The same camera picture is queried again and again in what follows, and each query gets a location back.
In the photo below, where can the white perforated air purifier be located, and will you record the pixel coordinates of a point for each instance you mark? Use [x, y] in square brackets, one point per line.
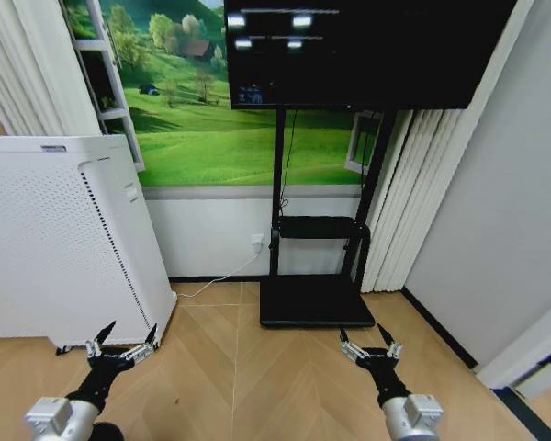
[50, 239]

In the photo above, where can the large black TV screen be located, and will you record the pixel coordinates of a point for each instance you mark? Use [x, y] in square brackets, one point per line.
[363, 55]

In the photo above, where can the white wall socket plug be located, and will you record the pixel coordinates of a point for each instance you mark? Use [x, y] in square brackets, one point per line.
[256, 242]

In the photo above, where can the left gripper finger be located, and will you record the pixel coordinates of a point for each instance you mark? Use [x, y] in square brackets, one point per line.
[142, 351]
[95, 347]

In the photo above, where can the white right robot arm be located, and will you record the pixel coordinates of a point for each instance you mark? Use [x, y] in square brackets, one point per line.
[411, 418]

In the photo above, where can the white pleated curtain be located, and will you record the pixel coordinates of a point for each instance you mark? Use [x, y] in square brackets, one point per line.
[404, 197]
[23, 59]

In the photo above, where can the white door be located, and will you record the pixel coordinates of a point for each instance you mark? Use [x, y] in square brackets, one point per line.
[523, 358]

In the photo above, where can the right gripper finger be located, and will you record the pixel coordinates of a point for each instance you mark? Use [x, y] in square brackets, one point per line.
[352, 353]
[394, 348]

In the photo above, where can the black TV floor stand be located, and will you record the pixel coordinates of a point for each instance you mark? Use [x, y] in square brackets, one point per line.
[312, 303]

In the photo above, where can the green landscape window poster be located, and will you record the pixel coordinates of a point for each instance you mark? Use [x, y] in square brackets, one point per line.
[188, 138]

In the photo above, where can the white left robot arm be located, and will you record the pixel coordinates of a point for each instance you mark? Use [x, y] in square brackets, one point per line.
[57, 415]

